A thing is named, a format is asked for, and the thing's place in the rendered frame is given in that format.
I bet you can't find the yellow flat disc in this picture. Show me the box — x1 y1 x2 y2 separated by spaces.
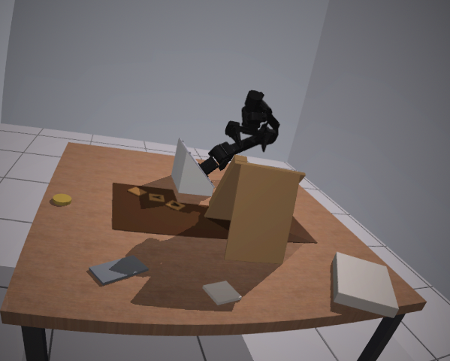
53 194 71 206

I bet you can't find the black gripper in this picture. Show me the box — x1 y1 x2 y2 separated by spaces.
225 114 276 152

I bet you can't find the tan wooden board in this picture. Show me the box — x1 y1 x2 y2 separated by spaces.
204 154 306 264

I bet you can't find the tan tile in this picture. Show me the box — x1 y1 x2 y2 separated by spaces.
149 194 165 202
128 187 147 196
166 201 185 211

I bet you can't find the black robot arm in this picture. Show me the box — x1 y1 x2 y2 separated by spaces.
198 90 279 177

